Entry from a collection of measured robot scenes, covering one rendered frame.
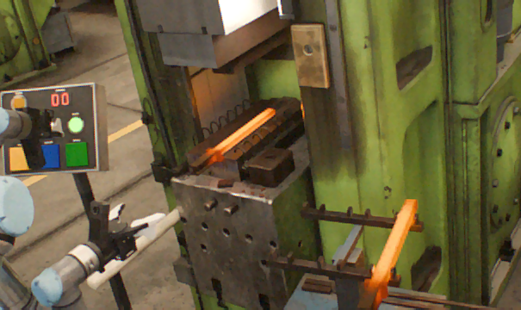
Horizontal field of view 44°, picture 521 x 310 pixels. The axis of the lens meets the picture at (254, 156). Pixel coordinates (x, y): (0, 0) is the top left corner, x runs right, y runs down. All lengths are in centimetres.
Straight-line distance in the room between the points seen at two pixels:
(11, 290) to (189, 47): 77
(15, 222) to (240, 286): 94
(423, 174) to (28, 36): 512
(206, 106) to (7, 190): 98
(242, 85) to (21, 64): 465
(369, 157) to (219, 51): 50
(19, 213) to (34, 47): 549
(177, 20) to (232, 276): 82
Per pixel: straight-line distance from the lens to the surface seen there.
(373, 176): 181
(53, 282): 153
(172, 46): 182
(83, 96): 211
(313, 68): 171
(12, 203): 131
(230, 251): 199
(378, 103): 169
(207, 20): 170
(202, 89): 211
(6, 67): 670
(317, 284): 182
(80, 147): 209
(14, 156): 221
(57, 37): 722
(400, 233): 152
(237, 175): 188
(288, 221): 186
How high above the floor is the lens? 182
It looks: 27 degrees down
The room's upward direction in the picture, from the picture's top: 11 degrees counter-clockwise
